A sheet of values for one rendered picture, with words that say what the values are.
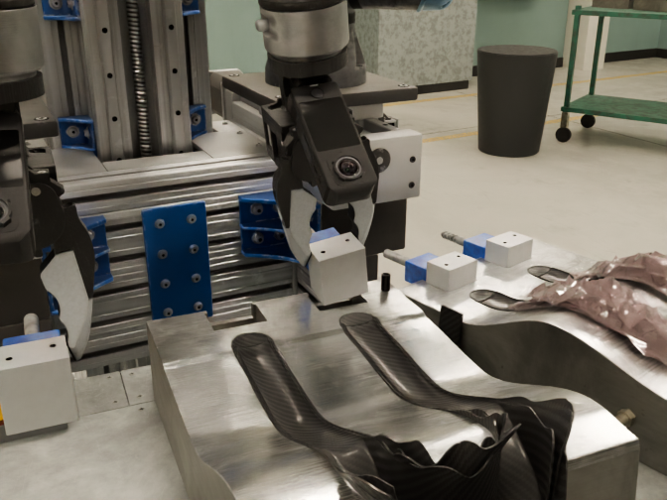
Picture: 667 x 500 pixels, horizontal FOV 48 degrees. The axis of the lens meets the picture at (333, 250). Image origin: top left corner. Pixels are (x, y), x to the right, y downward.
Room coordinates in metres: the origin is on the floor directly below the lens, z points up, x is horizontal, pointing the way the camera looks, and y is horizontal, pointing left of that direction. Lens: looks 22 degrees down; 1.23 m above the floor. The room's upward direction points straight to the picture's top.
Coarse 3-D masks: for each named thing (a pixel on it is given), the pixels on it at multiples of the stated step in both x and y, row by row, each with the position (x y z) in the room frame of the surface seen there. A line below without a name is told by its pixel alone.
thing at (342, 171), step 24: (312, 96) 0.66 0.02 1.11; (336, 96) 0.66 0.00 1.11; (312, 120) 0.64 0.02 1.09; (336, 120) 0.64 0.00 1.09; (312, 144) 0.62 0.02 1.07; (336, 144) 0.62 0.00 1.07; (360, 144) 0.63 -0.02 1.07; (312, 168) 0.62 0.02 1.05; (336, 168) 0.60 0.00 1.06; (360, 168) 0.60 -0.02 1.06; (336, 192) 0.59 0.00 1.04; (360, 192) 0.60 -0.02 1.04
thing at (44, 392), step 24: (24, 336) 0.52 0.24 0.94; (48, 336) 0.52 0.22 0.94; (0, 360) 0.46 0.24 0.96; (24, 360) 0.46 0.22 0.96; (48, 360) 0.46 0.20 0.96; (0, 384) 0.45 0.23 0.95; (24, 384) 0.45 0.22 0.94; (48, 384) 0.46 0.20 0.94; (72, 384) 0.47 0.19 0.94; (24, 408) 0.45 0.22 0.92; (48, 408) 0.46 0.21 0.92; (72, 408) 0.46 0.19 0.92
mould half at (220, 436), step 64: (192, 320) 0.65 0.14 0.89; (320, 320) 0.65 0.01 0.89; (384, 320) 0.65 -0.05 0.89; (192, 384) 0.54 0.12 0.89; (320, 384) 0.55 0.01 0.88; (384, 384) 0.55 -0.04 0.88; (448, 384) 0.55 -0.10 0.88; (512, 384) 0.52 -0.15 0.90; (192, 448) 0.47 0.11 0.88; (256, 448) 0.44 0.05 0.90; (448, 448) 0.39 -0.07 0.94; (576, 448) 0.40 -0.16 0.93
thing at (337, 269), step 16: (320, 240) 0.73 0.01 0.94; (336, 240) 0.70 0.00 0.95; (352, 240) 0.70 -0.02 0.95; (320, 256) 0.68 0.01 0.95; (336, 256) 0.67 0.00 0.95; (352, 256) 0.68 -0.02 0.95; (320, 272) 0.67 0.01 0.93; (336, 272) 0.68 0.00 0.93; (352, 272) 0.68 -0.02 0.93; (320, 288) 0.68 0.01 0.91; (336, 288) 0.68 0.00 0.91; (352, 288) 0.69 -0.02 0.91
